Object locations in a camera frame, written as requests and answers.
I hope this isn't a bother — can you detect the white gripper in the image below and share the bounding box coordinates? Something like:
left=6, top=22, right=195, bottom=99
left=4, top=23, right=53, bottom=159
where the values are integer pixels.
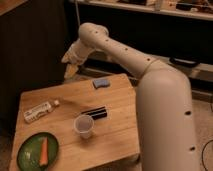
left=61, top=39, right=94, bottom=80

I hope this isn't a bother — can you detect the black handle loop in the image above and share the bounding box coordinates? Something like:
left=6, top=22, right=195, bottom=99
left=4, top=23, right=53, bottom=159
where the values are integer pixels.
left=169, top=57, right=200, bottom=68

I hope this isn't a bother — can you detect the upper shelf with clutter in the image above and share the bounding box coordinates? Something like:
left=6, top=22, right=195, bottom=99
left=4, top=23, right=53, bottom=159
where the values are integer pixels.
left=68, top=0, right=213, bottom=21

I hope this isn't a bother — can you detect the orange carrot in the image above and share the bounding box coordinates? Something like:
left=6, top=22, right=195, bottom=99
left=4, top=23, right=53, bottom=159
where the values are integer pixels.
left=39, top=137, right=48, bottom=166

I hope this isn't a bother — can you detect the clear plastic bottle white label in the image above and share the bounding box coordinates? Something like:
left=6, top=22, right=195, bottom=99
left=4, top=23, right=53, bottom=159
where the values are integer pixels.
left=24, top=100, right=60, bottom=123

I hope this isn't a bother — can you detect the blue sponge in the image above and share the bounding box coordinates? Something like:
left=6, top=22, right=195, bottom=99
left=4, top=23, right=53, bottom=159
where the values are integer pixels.
left=93, top=79, right=110, bottom=89

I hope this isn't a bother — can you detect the metal vertical pole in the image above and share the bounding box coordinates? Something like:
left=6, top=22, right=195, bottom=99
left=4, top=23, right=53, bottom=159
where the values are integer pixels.
left=74, top=0, right=81, bottom=28

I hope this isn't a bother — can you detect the black cable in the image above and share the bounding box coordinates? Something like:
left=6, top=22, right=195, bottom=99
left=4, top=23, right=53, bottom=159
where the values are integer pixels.
left=199, top=99, right=213, bottom=171

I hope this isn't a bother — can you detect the clear plastic cup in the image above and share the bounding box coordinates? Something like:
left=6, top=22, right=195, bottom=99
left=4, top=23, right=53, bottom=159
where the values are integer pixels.
left=74, top=115, right=94, bottom=139

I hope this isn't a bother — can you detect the grey metal shelf rail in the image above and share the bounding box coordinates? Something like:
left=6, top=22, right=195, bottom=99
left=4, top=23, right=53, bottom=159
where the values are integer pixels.
left=84, top=52, right=213, bottom=83

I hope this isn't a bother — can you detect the wooden table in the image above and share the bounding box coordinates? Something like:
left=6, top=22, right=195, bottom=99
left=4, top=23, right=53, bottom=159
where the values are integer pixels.
left=9, top=74, right=139, bottom=171

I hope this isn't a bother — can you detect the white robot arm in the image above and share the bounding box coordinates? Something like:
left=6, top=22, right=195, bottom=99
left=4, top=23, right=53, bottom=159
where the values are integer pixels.
left=62, top=22, right=200, bottom=171

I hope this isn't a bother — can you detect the green ceramic bowl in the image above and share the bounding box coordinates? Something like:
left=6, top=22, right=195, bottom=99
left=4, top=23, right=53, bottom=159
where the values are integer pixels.
left=16, top=132, right=59, bottom=171

